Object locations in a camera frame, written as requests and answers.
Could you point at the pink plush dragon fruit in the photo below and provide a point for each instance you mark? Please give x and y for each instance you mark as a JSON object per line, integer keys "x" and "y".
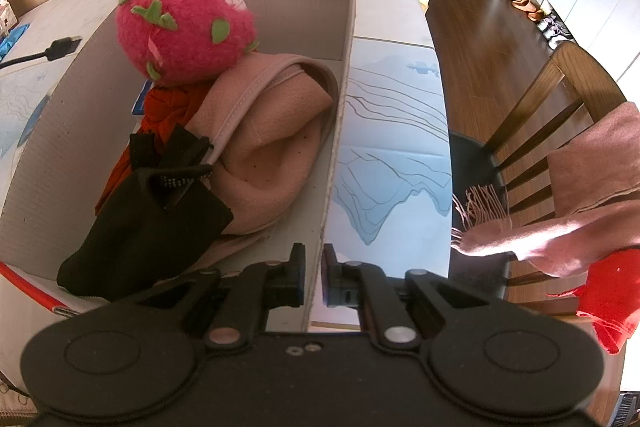
{"x": 185, "y": 32}

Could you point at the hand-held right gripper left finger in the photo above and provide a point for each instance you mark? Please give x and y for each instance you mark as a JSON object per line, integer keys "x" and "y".
{"x": 295, "y": 277}

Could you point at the row of shoes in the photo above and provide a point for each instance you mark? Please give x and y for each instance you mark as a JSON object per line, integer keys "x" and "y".
{"x": 542, "y": 17}

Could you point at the red cloth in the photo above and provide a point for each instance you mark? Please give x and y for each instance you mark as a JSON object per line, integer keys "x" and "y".
{"x": 615, "y": 297}

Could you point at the red scarf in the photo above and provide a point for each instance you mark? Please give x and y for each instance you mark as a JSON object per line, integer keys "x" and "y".
{"x": 165, "y": 107}

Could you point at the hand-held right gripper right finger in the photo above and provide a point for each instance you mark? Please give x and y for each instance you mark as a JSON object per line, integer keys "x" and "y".
{"x": 332, "y": 282}

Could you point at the blue cloth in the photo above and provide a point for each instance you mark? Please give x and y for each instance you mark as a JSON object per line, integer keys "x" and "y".
{"x": 12, "y": 41}

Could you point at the pink fringed scarf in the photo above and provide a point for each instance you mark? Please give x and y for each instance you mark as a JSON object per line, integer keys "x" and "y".
{"x": 595, "y": 167}

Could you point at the pink fleece garment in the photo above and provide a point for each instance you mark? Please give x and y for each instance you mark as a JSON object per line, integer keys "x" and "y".
{"x": 270, "y": 147}

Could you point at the blue packet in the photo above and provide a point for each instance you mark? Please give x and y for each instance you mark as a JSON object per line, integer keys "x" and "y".
{"x": 138, "y": 104}

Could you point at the white cardboard box red edge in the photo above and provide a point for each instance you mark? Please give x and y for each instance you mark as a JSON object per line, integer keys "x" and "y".
{"x": 300, "y": 17}

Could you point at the black cloth bag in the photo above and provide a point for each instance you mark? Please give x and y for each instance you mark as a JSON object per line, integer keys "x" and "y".
{"x": 140, "y": 227}

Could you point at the wooden chair with black seat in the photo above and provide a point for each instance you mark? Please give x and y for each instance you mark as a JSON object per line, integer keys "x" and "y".
{"x": 575, "y": 72}

